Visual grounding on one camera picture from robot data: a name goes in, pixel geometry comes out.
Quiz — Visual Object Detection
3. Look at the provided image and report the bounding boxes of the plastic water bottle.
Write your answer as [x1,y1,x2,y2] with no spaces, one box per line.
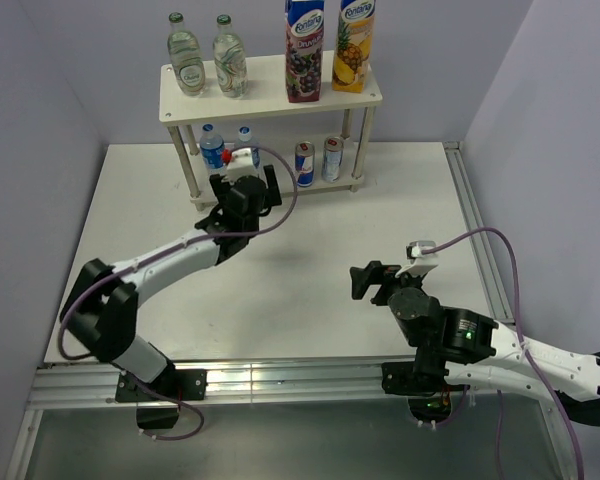
[234,126,261,169]
[199,123,226,175]

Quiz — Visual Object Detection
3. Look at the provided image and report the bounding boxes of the blue red energy can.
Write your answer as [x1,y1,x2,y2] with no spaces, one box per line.
[294,141,315,187]

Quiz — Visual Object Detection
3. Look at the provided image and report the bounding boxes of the silver energy can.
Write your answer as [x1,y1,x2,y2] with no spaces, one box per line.
[322,136,344,183]

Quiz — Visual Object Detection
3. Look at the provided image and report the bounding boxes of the purple juice carton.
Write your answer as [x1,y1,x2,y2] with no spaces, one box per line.
[285,1,324,103]

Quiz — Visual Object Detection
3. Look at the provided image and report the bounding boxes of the pineapple juice carton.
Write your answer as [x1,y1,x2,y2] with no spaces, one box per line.
[332,0,376,93]

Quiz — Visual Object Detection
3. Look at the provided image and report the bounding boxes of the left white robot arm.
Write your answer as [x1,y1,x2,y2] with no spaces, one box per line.
[59,166,282,399]

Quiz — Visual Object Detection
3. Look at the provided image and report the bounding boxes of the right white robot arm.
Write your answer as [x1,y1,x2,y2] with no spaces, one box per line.
[349,261,600,427]

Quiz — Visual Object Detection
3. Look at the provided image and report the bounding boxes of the white two-tier shelf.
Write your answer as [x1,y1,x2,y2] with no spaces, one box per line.
[159,51,383,211]

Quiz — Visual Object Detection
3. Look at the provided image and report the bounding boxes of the right glass water bottle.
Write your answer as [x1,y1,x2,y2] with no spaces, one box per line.
[213,14,248,99]

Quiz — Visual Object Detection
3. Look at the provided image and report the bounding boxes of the glass water bottle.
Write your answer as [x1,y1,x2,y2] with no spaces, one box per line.
[213,14,248,99]
[167,12,206,97]

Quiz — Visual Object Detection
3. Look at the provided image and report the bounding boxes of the left glass water bottle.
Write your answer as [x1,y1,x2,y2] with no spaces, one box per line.
[167,12,206,97]

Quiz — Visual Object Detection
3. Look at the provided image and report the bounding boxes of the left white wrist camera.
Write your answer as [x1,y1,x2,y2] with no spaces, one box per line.
[222,147,260,183]

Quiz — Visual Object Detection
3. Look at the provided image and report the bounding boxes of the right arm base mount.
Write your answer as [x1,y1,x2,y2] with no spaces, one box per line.
[381,360,469,398]

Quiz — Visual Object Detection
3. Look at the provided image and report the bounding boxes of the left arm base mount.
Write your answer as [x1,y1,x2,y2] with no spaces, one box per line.
[114,369,207,431]

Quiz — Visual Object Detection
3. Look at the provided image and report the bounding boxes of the aluminium frame rail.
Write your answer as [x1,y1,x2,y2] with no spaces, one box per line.
[7,142,577,479]

